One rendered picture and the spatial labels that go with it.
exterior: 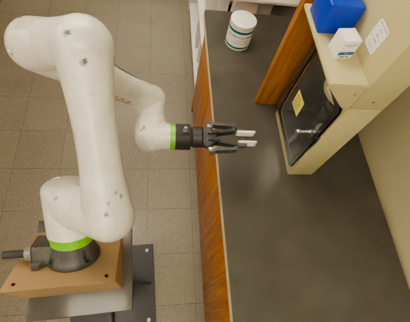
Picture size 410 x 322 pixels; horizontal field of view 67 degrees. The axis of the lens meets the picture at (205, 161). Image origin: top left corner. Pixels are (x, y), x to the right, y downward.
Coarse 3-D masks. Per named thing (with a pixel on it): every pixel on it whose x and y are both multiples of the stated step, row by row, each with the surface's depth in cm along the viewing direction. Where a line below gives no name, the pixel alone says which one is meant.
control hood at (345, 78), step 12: (312, 24) 90; (324, 36) 88; (324, 48) 86; (324, 60) 84; (336, 60) 84; (348, 60) 85; (324, 72) 82; (336, 72) 82; (348, 72) 83; (360, 72) 84; (336, 84) 80; (348, 84) 81; (360, 84) 81; (336, 96) 85; (348, 96) 85; (348, 108) 90
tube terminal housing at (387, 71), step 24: (384, 0) 77; (408, 0) 70; (360, 24) 86; (408, 24) 69; (360, 48) 86; (384, 48) 77; (408, 48) 70; (384, 72) 77; (408, 72) 78; (360, 96) 86; (384, 96) 86; (336, 120) 97; (360, 120) 96; (336, 144) 110; (288, 168) 131; (312, 168) 128
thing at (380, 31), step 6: (378, 24) 79; (384, 24) 77; (372, 30) 81; (378, 30) 79; (384, 30) 77; (372, 36) 81; (378, 36) 79; (384, 36) 77; (366, 42) 83; (372, 42) 81; (378, 42) 79; (372, 48) 81; (372, 54) 81
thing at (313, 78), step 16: (320, 64) 104; (304, 80) 115; (320, 80) 104; (288, 96) 129; (304, 96) 115; (320, 96) 104; (288, 112) 129; (304, 112) 115; (320, 112) 104; (336, 112) 95; (288, 128) 129; (304, 128) 115; (320, 128) 104; (288, 144) 129; (304, 144) 115; (288, 160) 128
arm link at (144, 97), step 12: (120, 72) 90; (120, 84) 90; (132, 84) 94; (144, 84) 99; (120, 96) 93; (132, 96) 96; (144, 96) 99; (156, 96) 104; (144, 108) 103; (156, 108) 104
